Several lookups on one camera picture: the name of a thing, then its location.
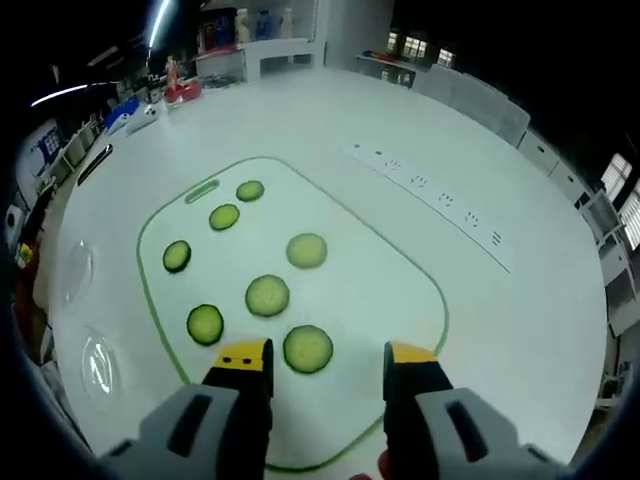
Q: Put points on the white green-edged cutting board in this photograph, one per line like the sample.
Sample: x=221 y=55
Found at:
x=380 y=280

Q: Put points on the white handheld controller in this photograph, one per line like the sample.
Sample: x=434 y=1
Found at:
x=120 y=115
x=144 y=120

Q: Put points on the blue wall board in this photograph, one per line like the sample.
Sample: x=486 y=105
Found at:
x=47 y=145

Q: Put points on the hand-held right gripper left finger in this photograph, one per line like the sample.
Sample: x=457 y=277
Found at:
x=200 y=430

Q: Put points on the clear petri dish lid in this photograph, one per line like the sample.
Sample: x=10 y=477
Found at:
x=79 y=272

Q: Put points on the clear petri dish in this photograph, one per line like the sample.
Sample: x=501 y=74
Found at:
x=100 y=367

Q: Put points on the pink drink bottle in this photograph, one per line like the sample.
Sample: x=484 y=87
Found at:
x=173 y=72

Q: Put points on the small blue drink bottle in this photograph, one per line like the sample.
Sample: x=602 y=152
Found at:
x=264 y=24

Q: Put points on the person's right hand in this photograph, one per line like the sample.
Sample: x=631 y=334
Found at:
x=386 y=462

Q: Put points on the red round objects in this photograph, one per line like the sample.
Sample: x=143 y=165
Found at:
x=182 y=92

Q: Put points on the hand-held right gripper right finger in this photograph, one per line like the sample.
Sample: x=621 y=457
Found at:
x=450 y=430

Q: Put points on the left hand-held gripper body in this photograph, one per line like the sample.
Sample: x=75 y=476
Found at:
x=14 y=225

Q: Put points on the white display shelf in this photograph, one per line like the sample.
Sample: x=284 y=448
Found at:
x=300 y=35

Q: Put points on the black smartphone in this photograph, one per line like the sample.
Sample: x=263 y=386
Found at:
x=95 y=164

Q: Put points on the single round cucumber slice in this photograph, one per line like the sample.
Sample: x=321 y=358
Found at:
x=307 y=349

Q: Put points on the white desk partition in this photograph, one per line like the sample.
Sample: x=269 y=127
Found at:
x=475 y=105

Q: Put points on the clear glass bowl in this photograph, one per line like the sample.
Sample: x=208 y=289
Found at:
x=217 y=81

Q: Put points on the white green drink bottle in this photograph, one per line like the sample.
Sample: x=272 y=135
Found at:
x=242 y=26

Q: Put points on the short ceiling light strip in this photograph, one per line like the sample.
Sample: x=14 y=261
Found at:
x=65 y=94

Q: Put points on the white storage cabinets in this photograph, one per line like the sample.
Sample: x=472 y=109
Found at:
x=600 y=225

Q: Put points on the dark printed snack can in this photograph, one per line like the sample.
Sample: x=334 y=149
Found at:
x=205 y=35

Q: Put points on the large blue water bottle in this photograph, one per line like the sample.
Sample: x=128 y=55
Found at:
x=221 y=27

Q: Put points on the long ceiling light strip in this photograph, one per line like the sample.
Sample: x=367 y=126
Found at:
x=159 y=22

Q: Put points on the white power strip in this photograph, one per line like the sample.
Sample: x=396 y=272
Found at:
x=425 y=200

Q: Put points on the group of cucumber slices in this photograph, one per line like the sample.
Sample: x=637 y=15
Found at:
x=267 y=295

